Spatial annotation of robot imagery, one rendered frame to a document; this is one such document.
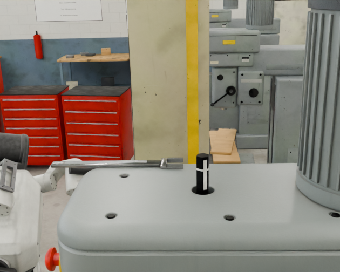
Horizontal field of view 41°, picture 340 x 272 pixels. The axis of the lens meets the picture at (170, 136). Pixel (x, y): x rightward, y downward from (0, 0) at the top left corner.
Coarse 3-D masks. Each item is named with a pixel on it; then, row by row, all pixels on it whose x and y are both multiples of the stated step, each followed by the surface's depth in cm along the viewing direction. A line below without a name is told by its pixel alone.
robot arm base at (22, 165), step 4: (24, 136) 135; (24, 140) 134; (28, 140) 135; (24, 144) 133; (28, 144) 134; (24, 148) 133; (28, 148) 134; (24, 152) 133; (28, 152) 134; (24, 156) 133; (20, 160) 134; (24, 160) 133; (20, 164) 133; (24, 164) 133; (20, 168) 133; (24, 168) 133
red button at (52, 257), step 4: (52, 248) 78; (48, 252) 77; (52, 252) 77; (56, 252) 79; (48, 256) 76; (52, 256) 77; (56, 256) 77; (48, 260) 76; (52, 260) 77; (56, 260) 77; (48, 264) 76; (52, 264) 77; (56, 264) 77; (48, 268) 76; (52, 268) 77
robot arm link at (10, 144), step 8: (0, 136) 132; (8, 136) 133; (16, 136) 134; (0, 144) 130; (8, 144) 131; (16, 144) 132; (0, 152) 130; (8, 152) 131; (16, 152) 132; (0, 160) 132; (16, 160) 134
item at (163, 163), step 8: (104, 160) 84; (112, 160) 84; (120, 160) 84; (128, 160) 84; (136, 160) 83; (144, 160) 84; (152, 160) 84; (160, 160) 84; (168, 160) 84; (176, 160) 84; (168, 168) 81; (176, 168) 81
